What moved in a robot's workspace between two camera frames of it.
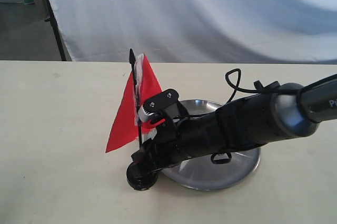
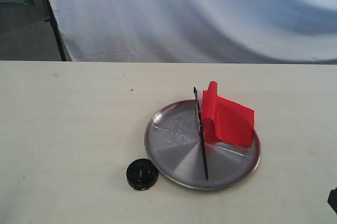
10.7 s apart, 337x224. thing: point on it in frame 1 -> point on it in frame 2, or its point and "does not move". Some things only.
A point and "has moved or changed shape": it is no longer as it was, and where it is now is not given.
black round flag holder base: [141, 176] does not move
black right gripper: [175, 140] -> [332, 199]
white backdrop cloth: [263, 17] does not move
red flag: [142, 87] has moved or changed shape
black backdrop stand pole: [52, 17] does not move
